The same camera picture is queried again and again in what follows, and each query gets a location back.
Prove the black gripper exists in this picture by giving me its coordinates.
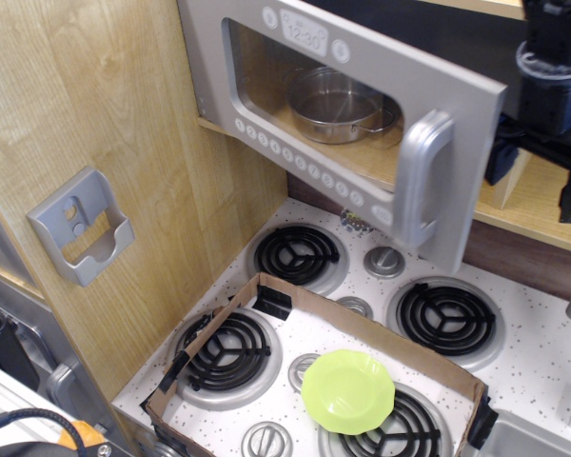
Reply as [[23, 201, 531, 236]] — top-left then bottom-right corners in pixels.
[[484, 75, 571, 224]]

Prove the grey toy microwave door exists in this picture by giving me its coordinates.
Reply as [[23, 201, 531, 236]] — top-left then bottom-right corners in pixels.
[[178, 1, 505, 272]]

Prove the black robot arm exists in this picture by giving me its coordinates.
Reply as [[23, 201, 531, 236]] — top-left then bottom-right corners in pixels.
[[494, 1, 571, 224]]

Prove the back right black burner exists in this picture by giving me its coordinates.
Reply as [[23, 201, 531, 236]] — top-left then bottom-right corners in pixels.
[[395, 280, 498, 357]]

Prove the black burner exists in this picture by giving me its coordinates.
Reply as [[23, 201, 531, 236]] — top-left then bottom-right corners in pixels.
[[178, 310, 275, 392], [251, 225, 342, 286], [337, 389, 443, 457], [395, 280, 498, 357]]

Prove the grey back stove knob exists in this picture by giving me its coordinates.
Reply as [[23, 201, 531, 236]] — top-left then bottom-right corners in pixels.
[[364, 247, 405, 279]]

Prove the grey stove knob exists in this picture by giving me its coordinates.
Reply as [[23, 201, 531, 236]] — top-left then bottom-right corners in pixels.
[[241, 421, 293, 457], [364, 247, 405, 279], [337, 296, 374, 320], [287, 353, 320, 393]]

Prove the hanging round strainer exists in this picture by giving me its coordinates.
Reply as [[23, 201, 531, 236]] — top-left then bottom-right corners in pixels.
[[340, 209, 374, 235]]

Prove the grey middle stove knob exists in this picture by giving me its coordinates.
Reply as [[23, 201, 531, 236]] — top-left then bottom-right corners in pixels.
[[337, 296, 374, 320]]

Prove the steel pot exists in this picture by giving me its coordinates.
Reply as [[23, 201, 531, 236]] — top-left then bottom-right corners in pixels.
[[286, 67, 401, 145]]

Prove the back left black burner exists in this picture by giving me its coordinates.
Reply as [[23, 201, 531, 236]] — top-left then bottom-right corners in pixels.
[[251, 225, 342, 286]]

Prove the grey sink basin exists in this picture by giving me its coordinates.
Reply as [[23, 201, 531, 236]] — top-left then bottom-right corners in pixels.
[[472, 410, 571, 457]]

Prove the front right black burner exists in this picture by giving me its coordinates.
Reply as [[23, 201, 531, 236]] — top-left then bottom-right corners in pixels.
[[337, 389, 443, 457]]

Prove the green plastic plate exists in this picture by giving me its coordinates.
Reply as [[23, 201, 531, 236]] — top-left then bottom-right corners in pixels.
[[301, 349, 396, 435]]

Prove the grey centre stove knob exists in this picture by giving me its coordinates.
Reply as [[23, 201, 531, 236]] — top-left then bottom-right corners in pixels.
[[287, 353, 320, 393]]

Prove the front left black burner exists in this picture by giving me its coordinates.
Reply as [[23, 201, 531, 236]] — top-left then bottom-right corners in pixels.
[[178, 310, 275, 392]]

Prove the grey front stove knob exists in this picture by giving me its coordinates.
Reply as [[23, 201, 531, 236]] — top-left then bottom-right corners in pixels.
[[241, 421, 293, 457]]

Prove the orange tape piece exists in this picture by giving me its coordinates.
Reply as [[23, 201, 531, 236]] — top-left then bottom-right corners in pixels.
[[57, 420, 106, 450]]

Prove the cardboard tray wall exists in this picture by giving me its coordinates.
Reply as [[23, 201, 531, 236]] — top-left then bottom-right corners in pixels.
[[143, 274, 487, 456]]

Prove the grey wall holder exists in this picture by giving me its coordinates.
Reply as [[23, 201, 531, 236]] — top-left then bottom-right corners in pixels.
[[27, 167, 135, 287]]

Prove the grey oven door handle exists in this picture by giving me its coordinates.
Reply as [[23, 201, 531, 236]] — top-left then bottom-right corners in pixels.
[[46, 363, 84, 416]]

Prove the black braided cable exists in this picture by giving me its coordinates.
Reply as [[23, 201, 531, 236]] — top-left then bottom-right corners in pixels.
[[0, 407, 89, 457]]

